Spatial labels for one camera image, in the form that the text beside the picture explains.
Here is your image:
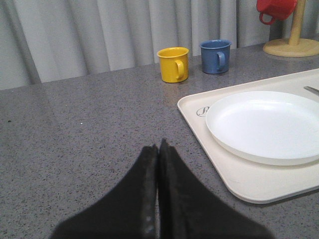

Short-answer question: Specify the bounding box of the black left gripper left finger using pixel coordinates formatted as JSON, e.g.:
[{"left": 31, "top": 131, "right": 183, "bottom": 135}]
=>
[{"left": 51, "top": 146, "right": 158, "bottom": 239}]

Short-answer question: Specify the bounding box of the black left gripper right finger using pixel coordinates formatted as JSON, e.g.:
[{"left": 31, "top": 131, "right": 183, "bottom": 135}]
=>
[{"left": 158, "top": 140, "right": 273, "bottom": 239}]

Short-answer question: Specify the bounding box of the grey pleated curtain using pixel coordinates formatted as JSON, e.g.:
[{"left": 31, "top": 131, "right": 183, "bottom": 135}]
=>
[{"left": 0, "top": 0, "right": 319, "bottom": 91}]

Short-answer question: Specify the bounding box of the yellow enamel mug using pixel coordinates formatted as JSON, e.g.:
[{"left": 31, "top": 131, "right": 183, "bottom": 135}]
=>
[{"left": 157, "top": 47, "right": 189, "bottom": 83}]

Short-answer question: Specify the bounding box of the blue enamel mug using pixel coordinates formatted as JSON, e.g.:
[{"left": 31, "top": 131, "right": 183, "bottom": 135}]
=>
[{"left": 200, "top": 39, "right": 231, "bottom": 74}]

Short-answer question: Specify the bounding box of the wooden mug tree stand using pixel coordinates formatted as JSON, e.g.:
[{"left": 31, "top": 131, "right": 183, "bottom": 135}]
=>
[{"left": 263, "top": 0, "right": 319, "bottom": 57}]

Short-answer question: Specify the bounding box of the cream rabbit serving tray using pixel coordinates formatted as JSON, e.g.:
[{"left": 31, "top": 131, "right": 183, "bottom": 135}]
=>
[{"left": 177, "top": 69, "right": 319, "bottom": 204}]

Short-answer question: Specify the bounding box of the red enamel mug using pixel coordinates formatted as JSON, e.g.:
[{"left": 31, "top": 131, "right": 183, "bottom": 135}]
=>
[{"left": 256, "top": 0, "right": 297, "bottom": 25}]

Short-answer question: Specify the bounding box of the white round plate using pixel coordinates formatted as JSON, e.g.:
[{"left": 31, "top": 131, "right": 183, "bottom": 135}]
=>
[{"left": 206, "top": 91, "right": 319, "bottom": 166}]

